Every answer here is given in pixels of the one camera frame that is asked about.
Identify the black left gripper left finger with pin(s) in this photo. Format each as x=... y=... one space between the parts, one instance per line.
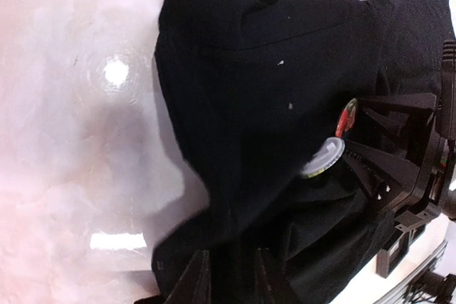
x=193 y=287

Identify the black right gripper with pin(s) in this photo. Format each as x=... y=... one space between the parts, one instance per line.
x=417 y=185

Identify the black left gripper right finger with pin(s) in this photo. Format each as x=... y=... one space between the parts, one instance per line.
x=271 y=285

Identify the red round brooch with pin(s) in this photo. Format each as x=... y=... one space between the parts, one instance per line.
x=347 y=118

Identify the black garment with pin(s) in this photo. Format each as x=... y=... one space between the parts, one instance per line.
x=253 y=88

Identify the green round brooch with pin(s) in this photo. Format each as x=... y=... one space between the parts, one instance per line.
x=327 y=156

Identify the left black square frame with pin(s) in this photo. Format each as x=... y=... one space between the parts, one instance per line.
x=395 y=250

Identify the front aluminium rail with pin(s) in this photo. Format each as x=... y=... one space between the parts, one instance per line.
x=424 y=284

